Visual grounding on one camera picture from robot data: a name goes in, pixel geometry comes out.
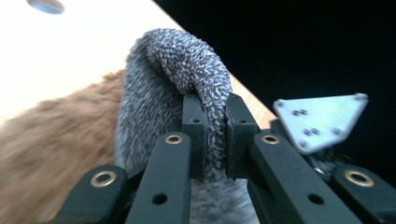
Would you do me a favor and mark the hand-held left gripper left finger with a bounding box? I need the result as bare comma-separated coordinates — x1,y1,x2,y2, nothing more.
181,93,207,180

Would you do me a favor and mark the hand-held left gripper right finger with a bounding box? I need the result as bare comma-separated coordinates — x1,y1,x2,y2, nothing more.
225,91,262,181

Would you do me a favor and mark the grey towel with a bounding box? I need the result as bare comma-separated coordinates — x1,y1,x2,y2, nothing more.
113,27,260,224

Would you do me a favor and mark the brown teddy bear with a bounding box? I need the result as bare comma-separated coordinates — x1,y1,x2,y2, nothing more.
0,70,126,224

